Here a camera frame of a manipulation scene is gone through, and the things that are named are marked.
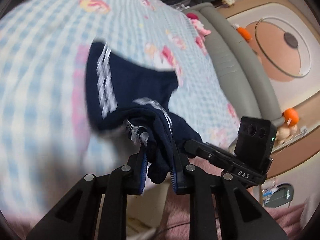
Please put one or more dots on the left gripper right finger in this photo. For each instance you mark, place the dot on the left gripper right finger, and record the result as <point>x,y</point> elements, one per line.
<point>220,205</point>

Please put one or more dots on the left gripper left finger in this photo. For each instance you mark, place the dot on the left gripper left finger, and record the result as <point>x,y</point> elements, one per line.
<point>95,207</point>

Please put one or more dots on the navy blue shorts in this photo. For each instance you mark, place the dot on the navy blue shorts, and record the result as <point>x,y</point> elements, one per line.
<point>121,92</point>

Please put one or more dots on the orange plush toy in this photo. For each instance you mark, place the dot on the orange plush toy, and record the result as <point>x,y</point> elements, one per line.
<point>291,117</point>
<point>243,32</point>

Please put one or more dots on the grey padded headboard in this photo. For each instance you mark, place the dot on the grey padded headboard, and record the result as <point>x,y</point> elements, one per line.
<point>241,75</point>

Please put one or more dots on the blue checkered cartoon blanket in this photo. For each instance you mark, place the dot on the blue checkered cartoon blanket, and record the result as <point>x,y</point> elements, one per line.
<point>47,144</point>

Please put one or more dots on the pink plush toy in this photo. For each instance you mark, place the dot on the pink plush toy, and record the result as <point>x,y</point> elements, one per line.
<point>203,32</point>

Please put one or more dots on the round orange wall decoration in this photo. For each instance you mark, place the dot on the round orange wall decoration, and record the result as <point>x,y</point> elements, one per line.
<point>283,51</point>

